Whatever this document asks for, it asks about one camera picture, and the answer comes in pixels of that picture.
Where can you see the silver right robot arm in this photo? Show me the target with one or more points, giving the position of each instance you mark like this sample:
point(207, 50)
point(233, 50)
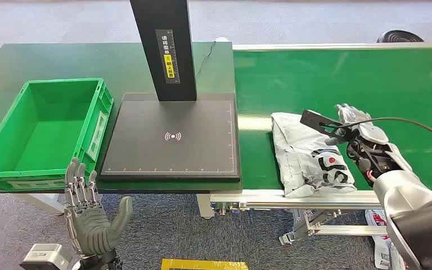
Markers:
point(417, 216)

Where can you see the dark green table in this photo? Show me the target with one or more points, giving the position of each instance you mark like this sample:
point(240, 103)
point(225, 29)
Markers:
point(52, 59)

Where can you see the black ribbed round base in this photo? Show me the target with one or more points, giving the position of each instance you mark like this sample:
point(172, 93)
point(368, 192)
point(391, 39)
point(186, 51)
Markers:
point(398, 37)

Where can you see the white package with red print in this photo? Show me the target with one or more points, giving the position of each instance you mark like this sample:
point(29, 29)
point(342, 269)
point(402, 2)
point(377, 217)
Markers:
point(376, 220)

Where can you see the yellow and black label sticker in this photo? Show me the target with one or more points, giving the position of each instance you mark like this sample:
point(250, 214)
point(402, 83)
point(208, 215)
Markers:
point(168, 67)

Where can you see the yellow floor tape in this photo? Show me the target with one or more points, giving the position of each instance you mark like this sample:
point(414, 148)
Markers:
point(208, 264)

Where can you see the white table leg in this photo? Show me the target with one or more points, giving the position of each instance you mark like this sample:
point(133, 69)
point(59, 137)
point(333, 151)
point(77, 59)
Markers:
point(48, 205)
point(205, 206)

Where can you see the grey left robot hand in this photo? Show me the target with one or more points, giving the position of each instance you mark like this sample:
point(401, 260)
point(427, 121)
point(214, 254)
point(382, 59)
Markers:
point(89, 227)

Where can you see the white package with black print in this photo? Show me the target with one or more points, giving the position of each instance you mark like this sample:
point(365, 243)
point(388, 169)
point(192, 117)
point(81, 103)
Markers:
point(301, 156)

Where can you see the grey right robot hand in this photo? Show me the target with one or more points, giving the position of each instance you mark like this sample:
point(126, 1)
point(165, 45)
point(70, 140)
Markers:
point(368, 134)

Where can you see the black scanner machine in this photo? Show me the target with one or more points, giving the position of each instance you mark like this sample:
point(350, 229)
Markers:
point(171, 156)

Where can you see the aluminium conveyor frame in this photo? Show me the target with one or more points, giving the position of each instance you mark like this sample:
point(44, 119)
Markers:
point(260, 203)

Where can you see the green plastic crate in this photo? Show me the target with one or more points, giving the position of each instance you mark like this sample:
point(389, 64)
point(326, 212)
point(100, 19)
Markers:
point(41, 138)

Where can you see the green conveyor belt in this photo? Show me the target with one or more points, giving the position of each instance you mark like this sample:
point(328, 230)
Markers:
point(350, 82)

